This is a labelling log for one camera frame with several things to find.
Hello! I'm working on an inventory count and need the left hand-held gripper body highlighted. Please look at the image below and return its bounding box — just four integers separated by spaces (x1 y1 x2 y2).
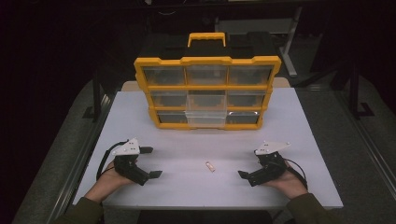
111 137 150 187

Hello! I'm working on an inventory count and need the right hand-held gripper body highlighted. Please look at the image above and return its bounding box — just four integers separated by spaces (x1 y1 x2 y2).
247 140 292 188

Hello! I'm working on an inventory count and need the clear plastic drawer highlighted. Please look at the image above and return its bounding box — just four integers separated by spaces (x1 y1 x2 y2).
184 90 228 129

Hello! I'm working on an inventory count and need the yellow black organizer case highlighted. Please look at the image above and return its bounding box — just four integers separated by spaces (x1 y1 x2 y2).
134 32 283 131

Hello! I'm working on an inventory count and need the person's left hand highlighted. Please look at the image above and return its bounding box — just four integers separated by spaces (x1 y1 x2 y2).
85 161 135 203

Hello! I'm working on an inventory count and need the person's right hand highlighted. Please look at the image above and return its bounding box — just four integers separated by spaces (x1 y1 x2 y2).
264 161 309 201

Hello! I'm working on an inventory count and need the black metal stand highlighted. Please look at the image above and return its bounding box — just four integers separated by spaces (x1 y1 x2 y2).
81 70 108 123
347 61 376 121

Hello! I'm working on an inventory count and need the group of closed clear drawers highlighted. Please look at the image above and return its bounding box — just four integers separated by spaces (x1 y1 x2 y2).
142 64 275 125

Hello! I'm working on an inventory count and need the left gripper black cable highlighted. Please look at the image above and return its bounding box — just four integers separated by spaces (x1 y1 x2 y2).
95 140 131 182

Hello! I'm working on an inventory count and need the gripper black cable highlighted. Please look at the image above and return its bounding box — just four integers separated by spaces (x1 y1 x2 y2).
95 140 131 182
283 158 309 191

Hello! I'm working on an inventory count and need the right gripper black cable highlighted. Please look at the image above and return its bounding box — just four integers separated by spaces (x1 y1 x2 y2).
283 158 309 191

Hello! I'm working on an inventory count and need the aluminium floor rail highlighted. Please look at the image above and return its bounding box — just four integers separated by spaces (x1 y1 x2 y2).
46 92 117 224
333 89 396 201

